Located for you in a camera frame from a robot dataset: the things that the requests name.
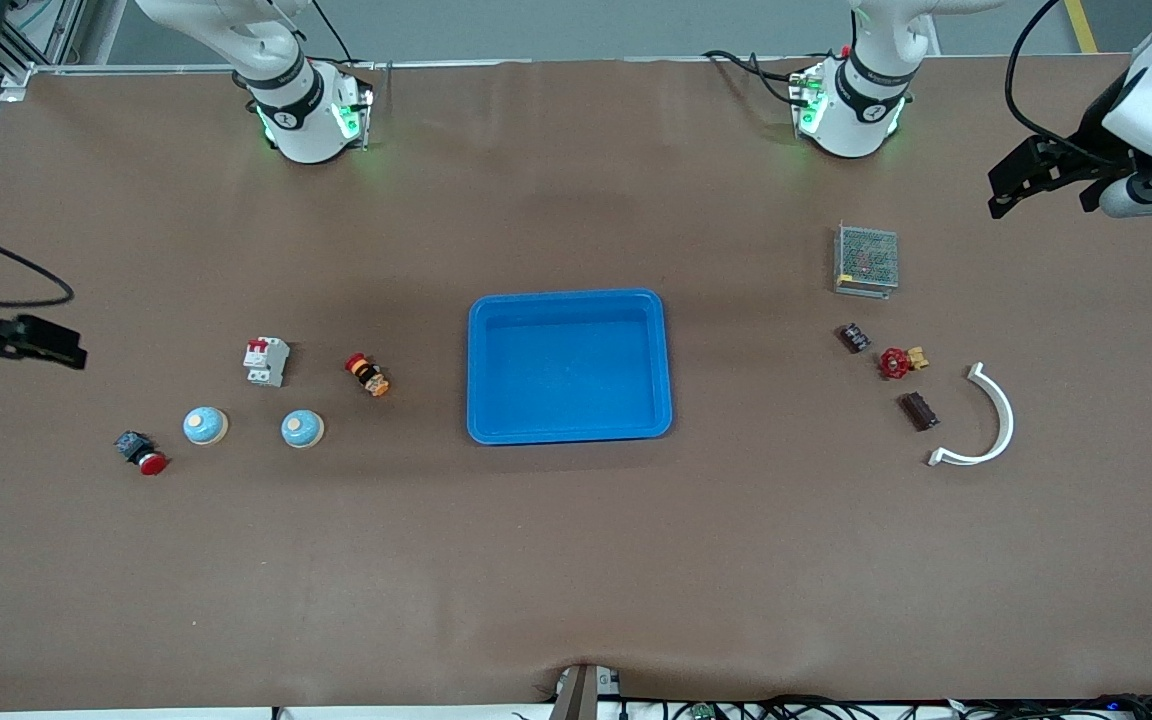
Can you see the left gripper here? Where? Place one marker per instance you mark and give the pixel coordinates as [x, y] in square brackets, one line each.
[1083, 146]

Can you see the blue desk bell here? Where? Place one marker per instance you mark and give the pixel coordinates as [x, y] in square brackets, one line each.
[302, 429]
[205, 426]

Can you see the black capacitor with white dots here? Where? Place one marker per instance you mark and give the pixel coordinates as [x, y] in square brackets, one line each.
[855, 338]

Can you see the brown rectangular capacitor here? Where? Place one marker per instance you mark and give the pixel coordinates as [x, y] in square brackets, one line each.
[919, 411]

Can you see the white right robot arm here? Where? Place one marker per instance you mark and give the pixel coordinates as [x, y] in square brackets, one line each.
[306, 110]

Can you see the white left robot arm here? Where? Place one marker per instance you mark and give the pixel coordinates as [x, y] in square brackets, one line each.
[851, 110]

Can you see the red push button grey body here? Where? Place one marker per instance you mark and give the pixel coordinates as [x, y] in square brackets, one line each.
[141, 452]

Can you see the metal mesh power supply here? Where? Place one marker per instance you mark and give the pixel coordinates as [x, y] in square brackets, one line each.
[866, 258]

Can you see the red handwheel brass valve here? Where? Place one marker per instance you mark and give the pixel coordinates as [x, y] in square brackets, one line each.
[894, 363]

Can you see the blue plastic tray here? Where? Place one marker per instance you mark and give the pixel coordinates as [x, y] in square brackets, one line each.
[576, 372]

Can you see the white circuit breaker red switch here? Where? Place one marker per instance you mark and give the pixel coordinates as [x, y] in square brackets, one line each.
[266, 362]

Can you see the white curved plastic bracket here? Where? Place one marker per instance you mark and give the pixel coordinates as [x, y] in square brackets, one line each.
[1008, 415]

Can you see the aluminium frame profile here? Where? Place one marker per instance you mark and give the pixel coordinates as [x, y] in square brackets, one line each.
[21, 70]

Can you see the yellow red emergency stop switch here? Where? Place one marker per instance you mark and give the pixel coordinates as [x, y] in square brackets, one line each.
[368, 376]

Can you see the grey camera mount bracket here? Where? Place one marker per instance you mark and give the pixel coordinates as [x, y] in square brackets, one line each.
[586, 692]

